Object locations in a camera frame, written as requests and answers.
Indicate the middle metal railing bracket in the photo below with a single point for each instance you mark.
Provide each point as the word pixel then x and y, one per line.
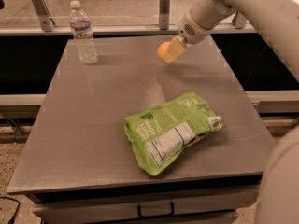
pixel 164 8

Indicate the left metal railing bracket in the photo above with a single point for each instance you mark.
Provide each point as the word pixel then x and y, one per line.
pixel 46 22

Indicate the grey table cabinet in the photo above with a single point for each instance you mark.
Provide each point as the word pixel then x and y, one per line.
pixel 78 165

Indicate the orange fruit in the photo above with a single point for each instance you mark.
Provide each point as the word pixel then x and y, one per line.
pixel 162 51

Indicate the clear plastic water bottle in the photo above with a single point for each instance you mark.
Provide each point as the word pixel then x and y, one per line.
pixel 82 33

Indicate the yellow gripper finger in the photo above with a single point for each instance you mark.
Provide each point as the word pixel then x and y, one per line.
pixel 174 48

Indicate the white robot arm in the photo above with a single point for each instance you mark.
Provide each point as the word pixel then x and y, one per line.
pixel 277 22

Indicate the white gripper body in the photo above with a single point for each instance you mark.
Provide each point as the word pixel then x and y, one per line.
pixel 195 32

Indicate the metal railing bracket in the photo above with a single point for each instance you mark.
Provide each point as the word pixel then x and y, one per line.
pixel 46 22
pixel 239 20
pixel 164 8

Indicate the green rice chip bag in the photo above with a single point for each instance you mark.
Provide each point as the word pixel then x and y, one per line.
pixel 160 134

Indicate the right metal railing bracket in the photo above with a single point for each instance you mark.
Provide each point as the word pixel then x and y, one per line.
pixel 239 20

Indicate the black drawer handle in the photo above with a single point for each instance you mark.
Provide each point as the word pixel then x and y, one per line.
pixel 148 211

